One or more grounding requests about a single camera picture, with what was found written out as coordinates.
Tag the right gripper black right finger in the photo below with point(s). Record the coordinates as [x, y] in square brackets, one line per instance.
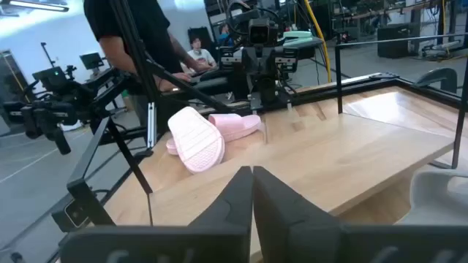
[292, 237]

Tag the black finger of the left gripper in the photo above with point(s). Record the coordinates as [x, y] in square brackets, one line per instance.
[268, 69]
[252, 69]

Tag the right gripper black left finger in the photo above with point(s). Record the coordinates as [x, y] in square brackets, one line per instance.
[219, 241]

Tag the pink rubber slide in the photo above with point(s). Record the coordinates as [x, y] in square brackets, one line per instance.
[195, 140]
[237, 124]

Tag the black background robot arm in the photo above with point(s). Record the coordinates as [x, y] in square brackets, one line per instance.
[47, 117]

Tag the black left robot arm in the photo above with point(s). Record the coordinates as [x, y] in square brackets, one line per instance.
[270, 96]

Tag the person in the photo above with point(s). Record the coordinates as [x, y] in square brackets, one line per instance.
[161, 25]
[223, 38]
[199, 55]

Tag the black cabinet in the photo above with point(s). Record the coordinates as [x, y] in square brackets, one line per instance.
[398, 40]

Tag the small black monitor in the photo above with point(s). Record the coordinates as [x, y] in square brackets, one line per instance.
[91, 60]

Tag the ceiling light panel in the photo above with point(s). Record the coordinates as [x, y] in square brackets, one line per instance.
[36, 5]

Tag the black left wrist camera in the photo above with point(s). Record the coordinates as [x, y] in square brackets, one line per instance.
[262, 33]

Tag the black aluminium table frame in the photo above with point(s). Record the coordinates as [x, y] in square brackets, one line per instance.
[365, 85]

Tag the black table-level camera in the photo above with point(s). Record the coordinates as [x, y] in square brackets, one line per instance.
[75, 213]

